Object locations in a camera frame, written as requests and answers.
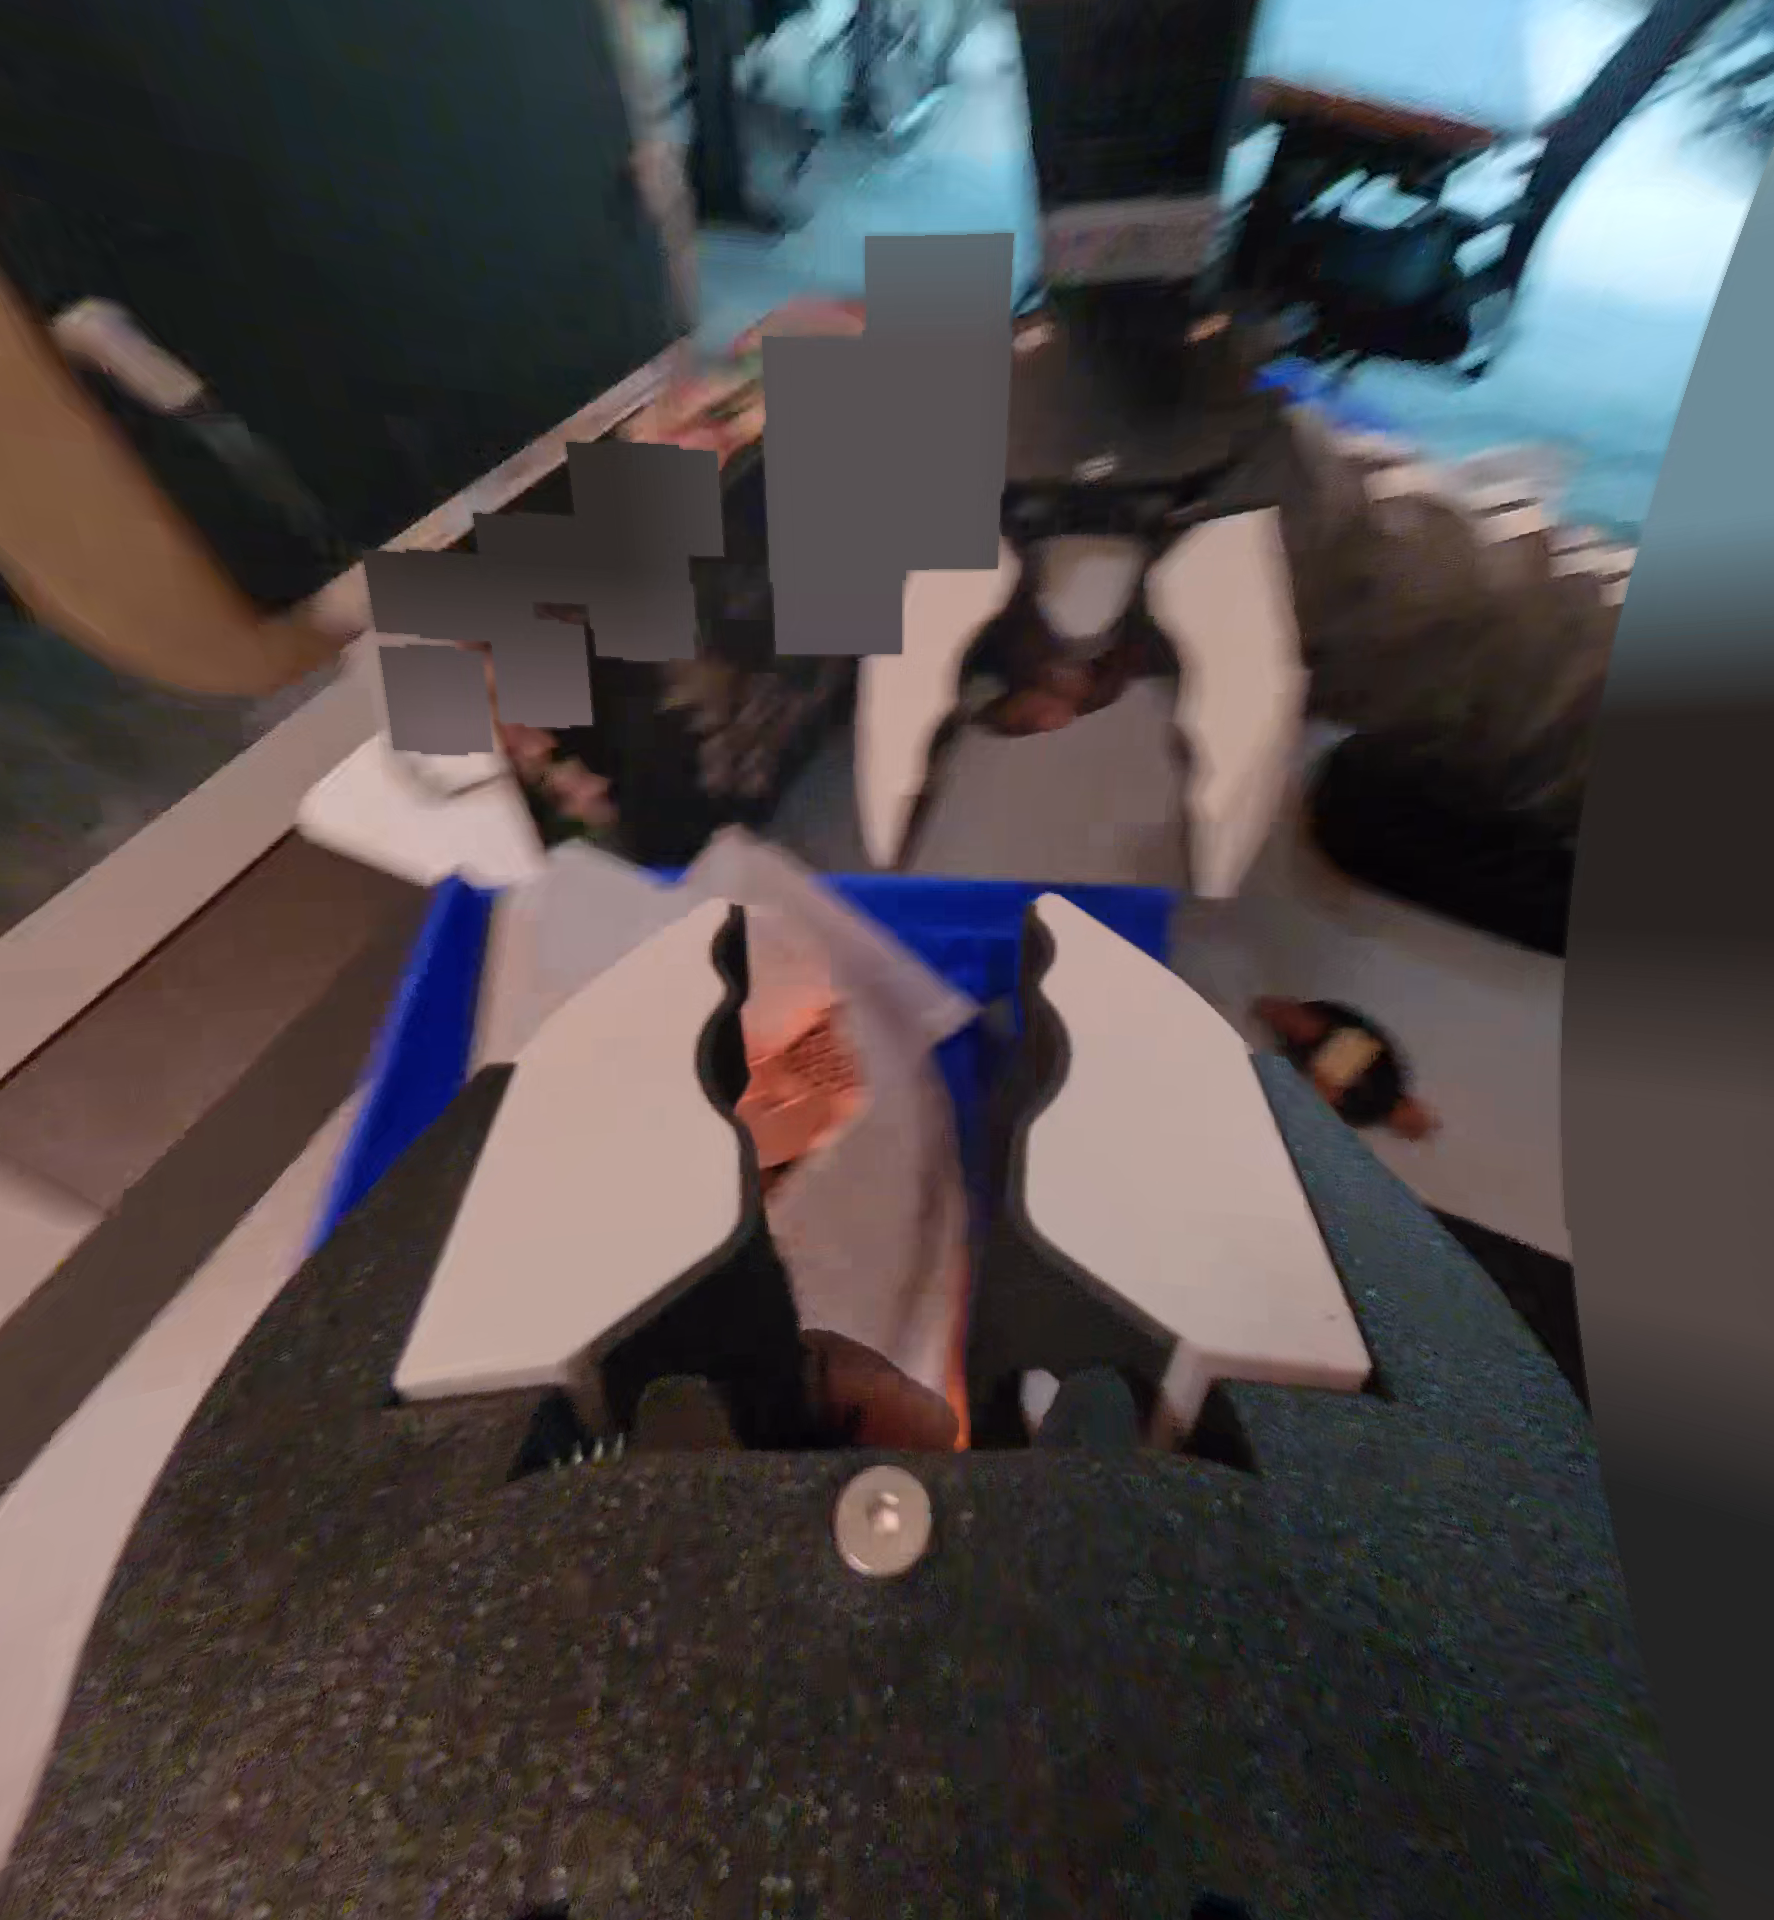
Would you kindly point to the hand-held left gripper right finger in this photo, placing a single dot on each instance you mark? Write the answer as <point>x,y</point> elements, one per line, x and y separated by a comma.
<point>1184,1171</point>

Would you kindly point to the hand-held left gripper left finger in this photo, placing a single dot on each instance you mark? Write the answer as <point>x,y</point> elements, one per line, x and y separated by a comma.
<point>588,1171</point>

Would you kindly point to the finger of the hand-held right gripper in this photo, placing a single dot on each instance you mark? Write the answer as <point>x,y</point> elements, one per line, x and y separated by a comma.
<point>910,704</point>
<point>1238,675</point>

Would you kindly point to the round black lego assembly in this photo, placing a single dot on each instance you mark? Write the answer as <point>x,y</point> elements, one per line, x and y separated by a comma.
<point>1344,1064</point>

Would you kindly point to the blue plastic bin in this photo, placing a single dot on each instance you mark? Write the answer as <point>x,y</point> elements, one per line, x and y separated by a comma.
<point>407,1047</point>

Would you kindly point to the torn white paper bag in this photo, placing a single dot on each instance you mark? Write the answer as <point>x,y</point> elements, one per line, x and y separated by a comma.
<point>886,1200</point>

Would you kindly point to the black orchid lego box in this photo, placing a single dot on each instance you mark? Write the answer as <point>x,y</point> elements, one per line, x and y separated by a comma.
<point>739,734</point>

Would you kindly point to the person's right hand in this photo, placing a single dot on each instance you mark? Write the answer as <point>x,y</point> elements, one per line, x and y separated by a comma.
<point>1058,707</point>

